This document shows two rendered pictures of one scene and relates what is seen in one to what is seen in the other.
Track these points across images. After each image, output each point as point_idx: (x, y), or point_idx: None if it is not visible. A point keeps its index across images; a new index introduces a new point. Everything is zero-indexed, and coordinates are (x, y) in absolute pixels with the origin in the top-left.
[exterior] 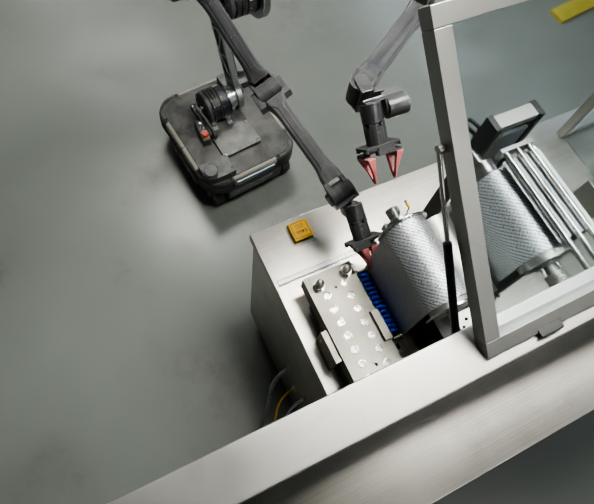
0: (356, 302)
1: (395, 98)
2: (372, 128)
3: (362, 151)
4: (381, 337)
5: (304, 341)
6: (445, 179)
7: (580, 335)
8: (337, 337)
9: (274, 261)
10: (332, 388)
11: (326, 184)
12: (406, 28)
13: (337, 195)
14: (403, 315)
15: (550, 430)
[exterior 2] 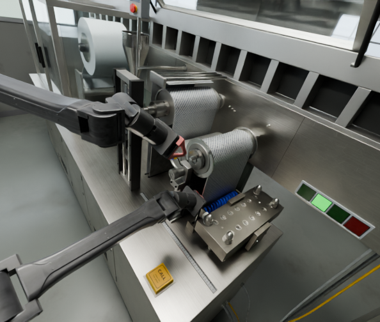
0: (227, 213)
1: (126, 98)
2: (157, 123)
3: (173, 143)
4: (242, 200)
5: (250, 260)
6: (132, 153)
7: None
8: (256, 223)
9: (194, 300)
10: (269, 238)
11: (164, 212)
12: (14, 80)
13: (173, 204)
14: (234, 181)
15: None
